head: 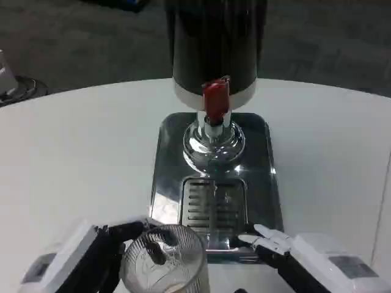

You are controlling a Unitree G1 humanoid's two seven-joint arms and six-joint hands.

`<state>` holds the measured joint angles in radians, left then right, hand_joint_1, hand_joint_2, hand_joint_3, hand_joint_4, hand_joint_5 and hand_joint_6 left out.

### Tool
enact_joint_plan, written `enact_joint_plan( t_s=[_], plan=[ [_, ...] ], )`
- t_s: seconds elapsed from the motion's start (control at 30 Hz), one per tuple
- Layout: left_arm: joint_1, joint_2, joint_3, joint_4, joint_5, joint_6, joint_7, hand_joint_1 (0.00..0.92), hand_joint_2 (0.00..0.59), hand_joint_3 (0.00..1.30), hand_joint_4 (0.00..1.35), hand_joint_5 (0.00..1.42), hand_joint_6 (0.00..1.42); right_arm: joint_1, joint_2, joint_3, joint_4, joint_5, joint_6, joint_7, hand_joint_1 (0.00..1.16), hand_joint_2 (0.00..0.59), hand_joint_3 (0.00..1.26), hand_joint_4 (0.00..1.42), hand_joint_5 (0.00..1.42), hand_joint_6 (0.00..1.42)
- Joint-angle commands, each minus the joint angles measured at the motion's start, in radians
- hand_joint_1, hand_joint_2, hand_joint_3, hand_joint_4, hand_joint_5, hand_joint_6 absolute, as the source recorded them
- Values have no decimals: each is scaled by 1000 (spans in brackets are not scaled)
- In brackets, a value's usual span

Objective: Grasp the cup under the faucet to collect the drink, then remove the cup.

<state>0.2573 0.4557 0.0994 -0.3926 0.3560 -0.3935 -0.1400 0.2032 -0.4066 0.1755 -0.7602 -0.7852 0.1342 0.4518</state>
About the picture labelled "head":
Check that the clear ribbed glass cup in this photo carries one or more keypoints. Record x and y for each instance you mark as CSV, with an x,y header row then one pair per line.
x,y
166,259

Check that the slotted drip grid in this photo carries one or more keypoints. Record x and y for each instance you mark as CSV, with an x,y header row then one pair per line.
x,y
214,201

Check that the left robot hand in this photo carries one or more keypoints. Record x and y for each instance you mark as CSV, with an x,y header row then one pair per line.
x,y
76,256

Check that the black drink dispenser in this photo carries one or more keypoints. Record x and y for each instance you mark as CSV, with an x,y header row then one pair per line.
x,y
214,76

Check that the steel drip tray base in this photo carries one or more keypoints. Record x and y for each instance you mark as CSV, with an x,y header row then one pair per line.
x,y
214,183

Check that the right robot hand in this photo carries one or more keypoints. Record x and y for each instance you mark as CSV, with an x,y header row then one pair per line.
x,y
305,262

